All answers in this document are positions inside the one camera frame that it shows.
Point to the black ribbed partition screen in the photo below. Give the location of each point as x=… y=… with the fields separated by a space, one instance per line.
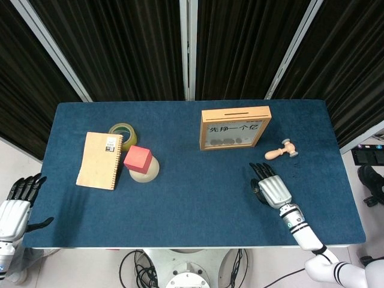
x=120 y=45
x=18 y=90
x=240 y=45
x=354 y=60

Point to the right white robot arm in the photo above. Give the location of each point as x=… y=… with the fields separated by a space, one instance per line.
x=303 y=234

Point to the black shoe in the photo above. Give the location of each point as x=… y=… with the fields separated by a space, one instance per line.
x=372 y=180

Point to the small wooden toy hammer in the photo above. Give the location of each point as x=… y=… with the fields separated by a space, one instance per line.
x=274 y=154

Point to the red cube block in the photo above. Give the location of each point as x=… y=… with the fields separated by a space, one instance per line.
x=136 y=159

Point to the blue velvet table cloth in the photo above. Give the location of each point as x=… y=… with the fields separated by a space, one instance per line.
x=180 y=204

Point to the black chair castor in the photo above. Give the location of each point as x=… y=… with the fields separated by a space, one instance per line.
x=367 y=261

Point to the left black-fingered robot hand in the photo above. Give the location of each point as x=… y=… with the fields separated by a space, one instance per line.
x=13 y=219

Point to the beige spiral notebook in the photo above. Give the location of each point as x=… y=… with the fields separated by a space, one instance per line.
x=97 y=162

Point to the beige upturned bowl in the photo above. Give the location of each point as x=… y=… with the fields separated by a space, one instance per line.
x=151 y=174

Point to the right black-fingered robot hand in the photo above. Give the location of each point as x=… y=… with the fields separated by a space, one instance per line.
x=276 y=192

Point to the clear yellowish tape roll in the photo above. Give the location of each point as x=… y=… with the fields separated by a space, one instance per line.
x=133 y=142

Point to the black electronics box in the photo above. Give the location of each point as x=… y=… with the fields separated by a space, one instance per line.
x=366 y=154

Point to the white sneaker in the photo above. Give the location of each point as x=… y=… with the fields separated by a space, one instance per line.
x=18 y=276

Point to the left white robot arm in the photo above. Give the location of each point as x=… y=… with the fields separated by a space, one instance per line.
x=6 y=261

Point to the wooden frame money box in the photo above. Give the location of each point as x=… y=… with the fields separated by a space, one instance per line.
x=234 y=115

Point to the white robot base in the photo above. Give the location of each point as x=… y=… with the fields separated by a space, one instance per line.
x=187 y=276

